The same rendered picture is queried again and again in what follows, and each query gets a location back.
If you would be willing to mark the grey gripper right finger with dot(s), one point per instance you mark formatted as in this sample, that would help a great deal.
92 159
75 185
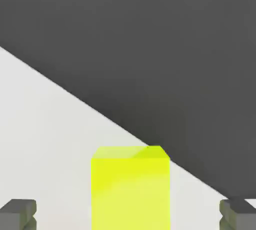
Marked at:
240 220

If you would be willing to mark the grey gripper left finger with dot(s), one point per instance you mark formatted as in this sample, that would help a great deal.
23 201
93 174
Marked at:
16 214

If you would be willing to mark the small yellow cube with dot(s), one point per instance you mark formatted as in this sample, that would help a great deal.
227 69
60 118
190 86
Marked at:
130 190

